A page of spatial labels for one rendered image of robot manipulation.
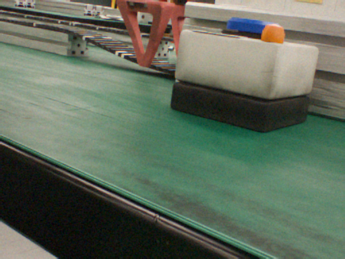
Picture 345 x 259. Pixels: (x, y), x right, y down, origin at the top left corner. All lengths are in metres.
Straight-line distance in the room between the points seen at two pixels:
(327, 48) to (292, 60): 0.09
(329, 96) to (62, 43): 0.38
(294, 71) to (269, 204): 0.17
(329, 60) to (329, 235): 0.27
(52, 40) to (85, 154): 0.47
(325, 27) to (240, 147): 0.19
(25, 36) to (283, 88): 0.48
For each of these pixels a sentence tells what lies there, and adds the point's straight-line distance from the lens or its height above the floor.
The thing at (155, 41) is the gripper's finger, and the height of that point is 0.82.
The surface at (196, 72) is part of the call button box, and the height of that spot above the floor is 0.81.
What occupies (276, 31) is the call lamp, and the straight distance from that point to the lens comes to 0.33.
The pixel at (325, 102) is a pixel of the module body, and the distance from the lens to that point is 0.44.
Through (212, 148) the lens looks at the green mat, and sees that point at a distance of 0.27.
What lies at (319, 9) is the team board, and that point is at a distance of 3.57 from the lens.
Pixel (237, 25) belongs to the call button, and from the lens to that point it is 0.36.
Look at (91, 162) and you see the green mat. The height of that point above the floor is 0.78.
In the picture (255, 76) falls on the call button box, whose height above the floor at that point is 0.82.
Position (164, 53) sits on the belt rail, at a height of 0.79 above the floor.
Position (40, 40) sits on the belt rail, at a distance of 0.71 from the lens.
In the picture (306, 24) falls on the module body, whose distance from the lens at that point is 0.45.
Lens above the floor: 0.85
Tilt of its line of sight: 13 degrees down
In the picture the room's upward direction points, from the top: 8 degrees clockwise
